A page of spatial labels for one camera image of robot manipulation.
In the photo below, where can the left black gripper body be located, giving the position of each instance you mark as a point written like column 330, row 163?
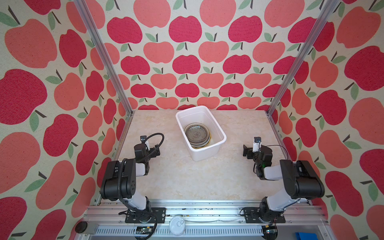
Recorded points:
column 150, row 153

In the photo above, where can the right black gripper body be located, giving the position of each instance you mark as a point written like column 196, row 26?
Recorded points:
column 255, row 157

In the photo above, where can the pink ribbed glass plate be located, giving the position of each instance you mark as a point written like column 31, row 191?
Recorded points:
column 196, row 132

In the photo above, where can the cream plate with plant drawing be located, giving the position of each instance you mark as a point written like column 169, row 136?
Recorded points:
column 202, row 143

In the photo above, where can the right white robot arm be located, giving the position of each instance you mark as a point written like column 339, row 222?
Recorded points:
column 300, row 182

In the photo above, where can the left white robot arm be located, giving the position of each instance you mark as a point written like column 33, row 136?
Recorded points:
column 120, row 182

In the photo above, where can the white plastic bin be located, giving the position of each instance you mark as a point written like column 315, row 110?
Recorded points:
column 201, row 115

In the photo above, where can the white round cap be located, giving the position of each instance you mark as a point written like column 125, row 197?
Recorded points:
column 177, row 226

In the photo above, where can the blue object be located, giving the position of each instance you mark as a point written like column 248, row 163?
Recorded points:
column 306, row 236

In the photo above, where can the black round knob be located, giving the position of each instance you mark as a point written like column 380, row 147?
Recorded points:
column 81, row 227

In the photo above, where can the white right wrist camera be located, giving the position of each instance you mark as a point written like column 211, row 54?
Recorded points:
column 257, row 144

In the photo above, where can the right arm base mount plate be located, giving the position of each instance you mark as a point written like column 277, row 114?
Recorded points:
column 261, row 216

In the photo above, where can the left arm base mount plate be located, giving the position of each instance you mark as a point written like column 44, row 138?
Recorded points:
column 157, row 215

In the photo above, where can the aluminium front rail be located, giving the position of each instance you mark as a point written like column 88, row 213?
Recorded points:
column 204, row 220

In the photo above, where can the left aluminium frame post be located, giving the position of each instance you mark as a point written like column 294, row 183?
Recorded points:
column 90, row 24

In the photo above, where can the aluminium frame post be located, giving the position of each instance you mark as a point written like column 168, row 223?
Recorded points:
column 319, row 24
column 90, row 24

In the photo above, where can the right aluminium frame post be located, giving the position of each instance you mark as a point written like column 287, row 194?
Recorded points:
column 319, row 24

